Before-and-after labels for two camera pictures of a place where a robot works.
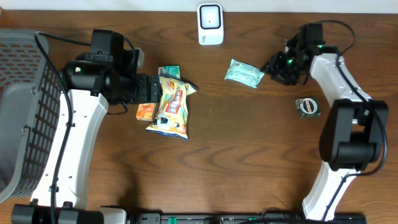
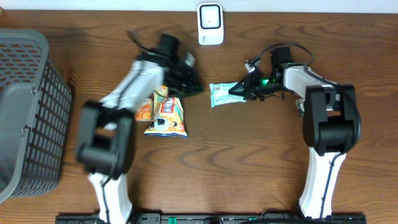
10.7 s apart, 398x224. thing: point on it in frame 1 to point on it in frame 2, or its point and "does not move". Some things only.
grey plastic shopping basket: (30, 100) does not move
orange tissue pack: (146, 111) does not move
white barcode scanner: (210, 22) does not move
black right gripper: (273, 65) to (248, 89)
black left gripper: (155, 89) to (185, 81)
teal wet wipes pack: (244, 73) to (219, 94)
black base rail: (248, 218) does not move
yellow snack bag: (172, 117) does not move
